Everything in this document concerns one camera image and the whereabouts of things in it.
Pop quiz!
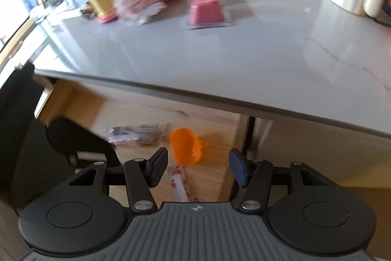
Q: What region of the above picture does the red white candy stick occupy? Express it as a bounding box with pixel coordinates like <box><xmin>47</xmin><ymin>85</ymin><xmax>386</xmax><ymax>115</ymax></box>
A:
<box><xmin>169</xmin><ymin>164</ymin><xmax>196</xmax><ymax>204</ymax></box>

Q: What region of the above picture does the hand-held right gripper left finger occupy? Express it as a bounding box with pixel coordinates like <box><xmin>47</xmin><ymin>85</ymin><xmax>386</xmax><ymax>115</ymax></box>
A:
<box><xmin>69</xmin><ymin>147</ymin><xmax>169</xmax><ymax>213</ymax></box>

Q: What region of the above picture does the dark snack packet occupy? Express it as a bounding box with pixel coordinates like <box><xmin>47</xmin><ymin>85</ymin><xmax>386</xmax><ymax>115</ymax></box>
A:
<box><xmin>109</xmin><ymin>124</ymin><xmax>167</xmax><ymax>147</ymax></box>

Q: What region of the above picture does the white coffee table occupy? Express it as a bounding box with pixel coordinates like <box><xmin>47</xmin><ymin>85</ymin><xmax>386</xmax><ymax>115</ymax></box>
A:
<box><xmin>32</xmin><ymin>0</ymin><xmax>391</xmax><ymax>188</ymax></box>

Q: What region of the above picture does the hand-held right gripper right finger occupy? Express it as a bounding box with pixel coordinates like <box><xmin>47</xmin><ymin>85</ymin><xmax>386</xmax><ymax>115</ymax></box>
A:
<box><xmin>229</xmin><ymin>148</ymin><xmax>321</xmax><ymax>213</ymax></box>

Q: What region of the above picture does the clear snack packet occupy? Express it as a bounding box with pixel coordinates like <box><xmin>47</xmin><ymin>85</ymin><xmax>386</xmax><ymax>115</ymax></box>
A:
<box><xmin>117</xmin><ymin>0</ymin><xmax>167</xmax><ymax>25</ymax></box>

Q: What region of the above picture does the gold pudding cup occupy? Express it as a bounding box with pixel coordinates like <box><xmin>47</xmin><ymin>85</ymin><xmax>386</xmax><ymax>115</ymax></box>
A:
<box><xmin>81</xmin><ymin>0</ymin><xmax>119</xmax><ymax>25</ymax></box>

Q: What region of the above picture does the pink jelly block packet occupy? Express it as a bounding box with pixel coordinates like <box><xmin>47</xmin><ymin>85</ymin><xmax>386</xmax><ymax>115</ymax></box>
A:
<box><xmin>183</xmin><ymin>0</ymin><xmax>235</xmax><ymax>30</ymax></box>

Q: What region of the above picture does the orange plastic cup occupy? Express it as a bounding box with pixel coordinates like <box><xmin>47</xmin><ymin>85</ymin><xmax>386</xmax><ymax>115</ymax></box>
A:
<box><xmin>169</xmin><ymin>128</ymin><xmax>209</xmax><ymax>165</ymax></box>

